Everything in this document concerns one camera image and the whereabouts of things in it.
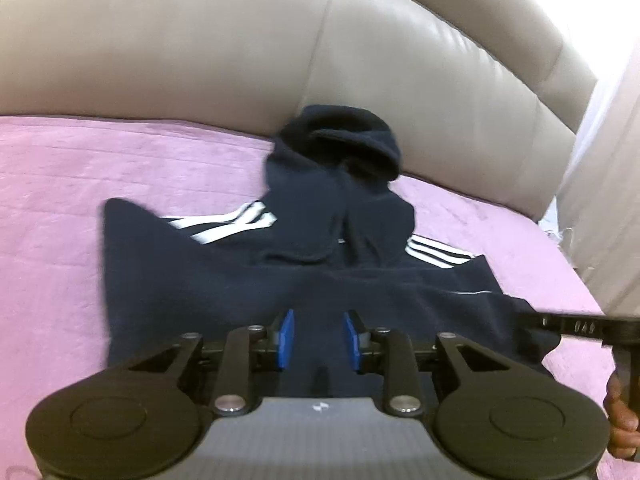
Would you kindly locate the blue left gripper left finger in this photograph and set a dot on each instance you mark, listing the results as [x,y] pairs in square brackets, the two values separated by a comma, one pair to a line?
[286,333]

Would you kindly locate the beige leather headboard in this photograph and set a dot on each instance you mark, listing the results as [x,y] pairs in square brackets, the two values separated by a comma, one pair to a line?
[485,96]

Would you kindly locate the person's right hand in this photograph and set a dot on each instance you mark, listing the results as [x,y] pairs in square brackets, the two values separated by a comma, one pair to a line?
[623,442]

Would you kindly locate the navy hoodie with white stripes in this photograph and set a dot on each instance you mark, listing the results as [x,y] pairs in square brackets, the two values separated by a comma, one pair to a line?
[328,236]

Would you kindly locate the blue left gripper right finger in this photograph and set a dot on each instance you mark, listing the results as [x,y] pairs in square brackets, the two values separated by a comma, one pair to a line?
[353,333]

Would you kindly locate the beige curtain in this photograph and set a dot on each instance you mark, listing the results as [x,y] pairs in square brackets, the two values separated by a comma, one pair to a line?
[599,206]

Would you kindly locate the pink quilted bedspread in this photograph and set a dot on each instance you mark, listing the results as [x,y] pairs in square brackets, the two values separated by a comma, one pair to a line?
[57,172]

